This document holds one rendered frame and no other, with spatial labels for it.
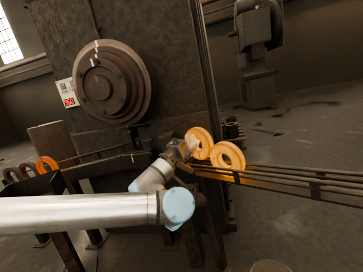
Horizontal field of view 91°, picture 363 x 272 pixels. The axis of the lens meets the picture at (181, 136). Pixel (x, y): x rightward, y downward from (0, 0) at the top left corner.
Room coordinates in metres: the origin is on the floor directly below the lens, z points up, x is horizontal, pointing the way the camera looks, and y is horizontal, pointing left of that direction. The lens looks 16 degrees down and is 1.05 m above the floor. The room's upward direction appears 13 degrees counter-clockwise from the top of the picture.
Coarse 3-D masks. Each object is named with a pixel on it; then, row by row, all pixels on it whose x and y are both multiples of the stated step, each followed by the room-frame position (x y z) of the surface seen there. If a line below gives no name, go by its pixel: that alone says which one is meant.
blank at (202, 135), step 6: (186, 132) 0.81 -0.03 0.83; (192, 132) 0.78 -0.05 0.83; (198, 132) 0.75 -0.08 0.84; (204, 132) 0.74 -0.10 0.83; (198, 138) 0.76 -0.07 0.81; (204, 138) 0.73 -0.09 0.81; (210, 138) 0.73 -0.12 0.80; (204, 144) 0.73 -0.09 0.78; (210, 144) 0.72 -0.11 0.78; (198, 150) 0.78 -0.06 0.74; (204, 150) 0.74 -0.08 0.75; (198, 156) 0.77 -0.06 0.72; (204, 156) 0.74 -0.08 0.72
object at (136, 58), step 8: (104, 40) 1.02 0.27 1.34; (112, 40) 1.01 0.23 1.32; (88, 48) 1.05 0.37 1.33; (120, 48) 1.00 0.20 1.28; (128, 48) 0.99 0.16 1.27; (80, 56) 1.06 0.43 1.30; (136, 56) 0.98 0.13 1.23; (144, 64) 0.97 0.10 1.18; (72, 72) 1.08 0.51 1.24; (144, 72) 0.97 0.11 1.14; (72, 80) 1.09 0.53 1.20; (144, 80) 0.98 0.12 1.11; (152, 80) 1.03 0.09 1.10; (152, 88) 1.02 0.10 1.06; (152, 96) 1.03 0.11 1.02; (80, 104) 1.09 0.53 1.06; (144, 104) 0.99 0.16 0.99; (88, 112) 1.08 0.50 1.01; (144, 112) 0.99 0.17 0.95; (96, 120) 1.07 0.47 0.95; (128, 120) 1.02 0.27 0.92; (136, 120) 1.01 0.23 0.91
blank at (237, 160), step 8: (216, 144) 0.68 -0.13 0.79; (224, 144) 0.65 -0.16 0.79; (232, 144) 0.65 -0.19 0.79; (216, 152) 0.69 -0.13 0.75; (224, 152) 0.66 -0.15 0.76; (232, 152) 0.63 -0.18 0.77; (240, 152) 0.62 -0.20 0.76; (216, 160) 0.69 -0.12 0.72; (232, 160) 0.63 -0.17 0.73; (240, 160) 0.61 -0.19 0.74; (232, 168) 0.63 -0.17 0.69; (240, 168) 0.61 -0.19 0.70; (232, 176) 0.64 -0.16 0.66
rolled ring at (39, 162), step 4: (44, 156) 1.27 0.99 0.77; (36, 160) 1.26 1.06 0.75; (40, 160) 1.25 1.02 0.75; (44, 160) 1.24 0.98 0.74; (48, 160) 1.23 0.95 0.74; (52, 160) 1.24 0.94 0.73; (36, 164) 1.27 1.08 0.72; (40, 164) 1.27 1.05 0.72; (52, 164) 1.22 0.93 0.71; (56, 164) 1.24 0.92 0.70; (40, 168) 1.27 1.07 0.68; (44, 168) 1.29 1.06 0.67; (52, 168) 1.22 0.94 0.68; (56, 168) 1.23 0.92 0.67; (40, 172) 1.27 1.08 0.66; (44, 172) 1.28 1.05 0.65
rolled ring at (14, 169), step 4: (8, 168) 1.34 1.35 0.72; (12, 168) 1.33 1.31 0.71; (16, 168) 1.34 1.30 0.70; (4, 172) 1.36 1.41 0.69; (8, 172) 1.36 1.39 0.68; (16, 172) 1.32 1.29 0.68; (4, 176) 1.36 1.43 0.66; (8, 176) 1.37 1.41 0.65; (20, 176) 1.32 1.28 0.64; (8, 180) 1.36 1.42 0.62; (12, 180) 1.38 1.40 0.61; (20, 180) 1.32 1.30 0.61
